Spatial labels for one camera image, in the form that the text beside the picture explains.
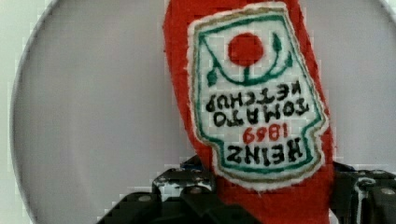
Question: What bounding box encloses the grey oval plate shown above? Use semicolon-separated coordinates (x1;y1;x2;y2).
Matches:
10;0;395;224

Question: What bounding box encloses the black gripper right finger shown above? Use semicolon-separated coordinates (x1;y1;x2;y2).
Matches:
330;162;396;224

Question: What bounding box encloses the red plush ketchup bottle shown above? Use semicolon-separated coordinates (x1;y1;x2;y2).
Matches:
163;0;333;224

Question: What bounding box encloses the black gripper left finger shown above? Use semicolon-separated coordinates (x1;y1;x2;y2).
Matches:
97;156;260;224

